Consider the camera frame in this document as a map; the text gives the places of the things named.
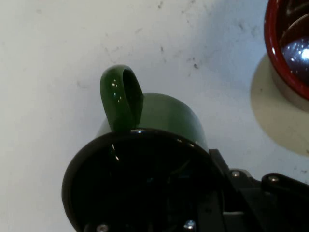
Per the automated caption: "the green enamel mug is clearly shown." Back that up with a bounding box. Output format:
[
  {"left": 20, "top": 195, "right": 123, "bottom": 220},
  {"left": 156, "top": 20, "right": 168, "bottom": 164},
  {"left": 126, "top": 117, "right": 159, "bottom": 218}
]
[{"left": 61, "top": 64, "right": 226, "bottom": 232}]

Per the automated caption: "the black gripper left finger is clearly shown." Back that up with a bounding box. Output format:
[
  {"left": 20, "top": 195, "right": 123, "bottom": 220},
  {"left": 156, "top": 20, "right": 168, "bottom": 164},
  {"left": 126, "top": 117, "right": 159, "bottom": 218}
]
[{"left": 83, "top": 188, "right": 227, "bottom": 232}]

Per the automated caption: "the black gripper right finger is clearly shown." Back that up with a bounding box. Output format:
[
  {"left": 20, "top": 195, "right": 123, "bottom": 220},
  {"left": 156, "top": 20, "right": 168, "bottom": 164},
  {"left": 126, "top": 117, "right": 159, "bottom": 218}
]
[{"left": 209, "top": 148, "right": 309, "bottom": 232}]

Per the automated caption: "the red ceramic mug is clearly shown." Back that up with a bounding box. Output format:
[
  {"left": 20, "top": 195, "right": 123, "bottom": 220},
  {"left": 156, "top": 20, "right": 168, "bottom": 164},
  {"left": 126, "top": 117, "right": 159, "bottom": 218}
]
[{"left": 263, "top": 0, "right": 309, "bottom": 102}]

